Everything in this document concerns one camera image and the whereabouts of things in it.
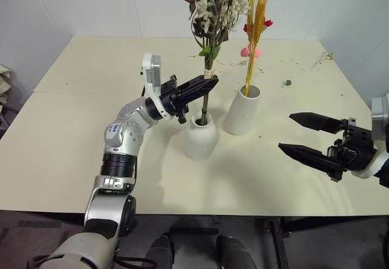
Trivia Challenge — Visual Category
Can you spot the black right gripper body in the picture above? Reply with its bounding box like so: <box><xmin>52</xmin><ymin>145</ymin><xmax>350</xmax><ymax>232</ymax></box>
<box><xmin>326</xmin><ymin>117</ymin><xmax>378</xmax><ymax>182</ymax></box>

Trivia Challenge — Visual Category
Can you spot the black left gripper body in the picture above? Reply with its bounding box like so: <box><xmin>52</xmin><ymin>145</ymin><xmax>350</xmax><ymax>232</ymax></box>
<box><xmin>159</xmin><ymin>74</ymin><xmax>190</xmax><ymax>124</ymax></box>

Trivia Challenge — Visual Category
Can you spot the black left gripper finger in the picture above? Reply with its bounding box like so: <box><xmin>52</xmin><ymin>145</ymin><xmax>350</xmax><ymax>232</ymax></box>
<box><xmin>181</xmin><ymin>80</ymin><xmax>219</xmax><ymax>103</ymax></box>
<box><xmin>177</xmin><ymin>75</ymin><xmax>219</xmax><ymax>95</ymax></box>

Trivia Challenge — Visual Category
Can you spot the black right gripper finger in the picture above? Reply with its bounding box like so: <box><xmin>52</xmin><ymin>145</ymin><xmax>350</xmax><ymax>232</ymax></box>
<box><xmin>288</xmin><ymin>112</ymin><xmax>348</xmax><ymax>135</ymax></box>
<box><xmin>277</xmin><ymin>143</ymin><xmax>346</xmax><ymax>175</ymax></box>

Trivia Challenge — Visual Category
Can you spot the white dried flower bouquet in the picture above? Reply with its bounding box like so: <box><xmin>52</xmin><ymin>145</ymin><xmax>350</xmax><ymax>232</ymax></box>
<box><xmin>168</xmin><ymin>0</ymin><xmax>253</xmax><ymax>128</ymax></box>

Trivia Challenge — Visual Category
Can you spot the small dried flower twig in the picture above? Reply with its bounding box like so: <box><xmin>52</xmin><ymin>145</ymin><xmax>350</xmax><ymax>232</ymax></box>
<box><xmin>309</xmin><ymin>51</ymin><xmax>335</xmax><ymax>71</ymax></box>

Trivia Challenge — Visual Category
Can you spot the yellow wheat flower bouquet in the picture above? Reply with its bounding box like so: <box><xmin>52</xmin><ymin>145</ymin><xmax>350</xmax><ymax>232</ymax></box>
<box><xmin>239</xmin><ymin>0</ymin><xmax>274</xmax><ymax>97</ymax></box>

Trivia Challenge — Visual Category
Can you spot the tall cylindrical white vase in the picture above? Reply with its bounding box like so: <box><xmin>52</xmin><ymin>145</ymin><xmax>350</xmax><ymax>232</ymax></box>
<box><xmin>224</xmin><ymin>84</ymin><xmax>261</xmax><ymax>135</ymax></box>

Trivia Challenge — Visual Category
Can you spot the short round white vase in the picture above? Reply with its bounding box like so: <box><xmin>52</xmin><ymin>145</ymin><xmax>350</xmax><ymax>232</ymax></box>
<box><xmin>184</xmin><ymin>112</ymin><xmax>220</xmax><ymax>162</ymax></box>

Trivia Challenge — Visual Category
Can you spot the dark rounded shape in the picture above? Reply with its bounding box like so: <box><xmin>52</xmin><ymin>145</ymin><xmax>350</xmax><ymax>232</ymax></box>
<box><xmin>145</xmin><ymin>234</ymin><xmax>176</xmax><ymax>269</ymax></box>
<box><xmin>215</xmin><ymin>235</ymin><xmax>259</xmax><ymax>269</ymax></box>

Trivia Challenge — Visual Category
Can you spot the beige crumpled cardboard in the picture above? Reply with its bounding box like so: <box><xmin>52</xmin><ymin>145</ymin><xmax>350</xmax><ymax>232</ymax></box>
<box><xmin>0</xmin><ymin>64</ymin><xmax>15</xmax><ymax>115</ymax></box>

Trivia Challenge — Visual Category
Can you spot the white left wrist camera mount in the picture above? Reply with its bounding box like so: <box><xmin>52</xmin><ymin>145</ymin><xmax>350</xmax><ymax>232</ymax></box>
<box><xmin>140</xmin><ymin>52</ymin><xmax>171</xmax><ymax>121</ymax></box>

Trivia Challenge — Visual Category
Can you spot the dark metal table frame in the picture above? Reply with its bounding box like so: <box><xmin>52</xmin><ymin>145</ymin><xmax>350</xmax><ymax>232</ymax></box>
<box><xmin>263</xmin><ymin>216</ymin><xmax>389</xmax><ymax>269</ymax></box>

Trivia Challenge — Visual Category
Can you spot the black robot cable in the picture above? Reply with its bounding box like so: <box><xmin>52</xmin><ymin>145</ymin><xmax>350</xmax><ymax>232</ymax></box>
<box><xmin>114</xmin><ymin>249</ymin><xmax>156</xmax><ymax>269</ymax></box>

